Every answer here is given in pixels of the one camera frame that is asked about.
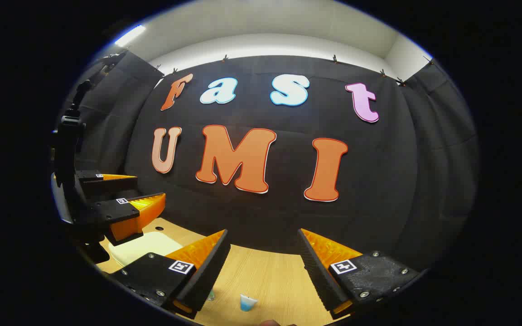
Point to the blue and green bottle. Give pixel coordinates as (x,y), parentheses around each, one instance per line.
(210,295)

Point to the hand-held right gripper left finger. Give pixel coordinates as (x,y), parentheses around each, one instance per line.
(206,271)

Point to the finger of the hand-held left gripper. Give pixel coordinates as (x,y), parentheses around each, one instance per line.
(107,185)
(120,213)

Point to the pale yellow suitcase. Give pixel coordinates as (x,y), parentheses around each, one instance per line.
(143,246)

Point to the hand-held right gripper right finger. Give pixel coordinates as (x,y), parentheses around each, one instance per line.
(317,271)

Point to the white and blue tube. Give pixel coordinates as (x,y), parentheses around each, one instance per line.
(247,303)

